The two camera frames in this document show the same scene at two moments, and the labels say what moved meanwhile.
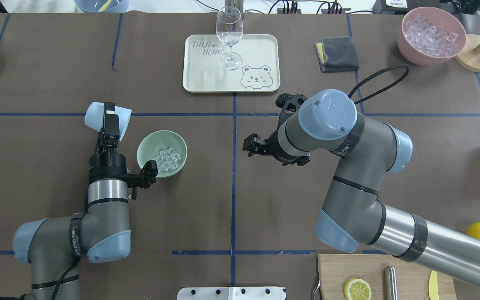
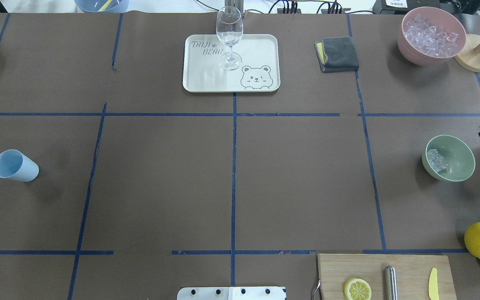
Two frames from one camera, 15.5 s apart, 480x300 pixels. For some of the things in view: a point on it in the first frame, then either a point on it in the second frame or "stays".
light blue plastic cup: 94,115 → 12,164
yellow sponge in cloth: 323,56 stays
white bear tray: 259,71 stays
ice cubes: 168,160 → 437,162
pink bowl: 430,36 stays
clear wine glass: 229,27 stays
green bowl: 168,149 → 448,158
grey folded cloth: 341,55 stays
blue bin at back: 102,6 stays
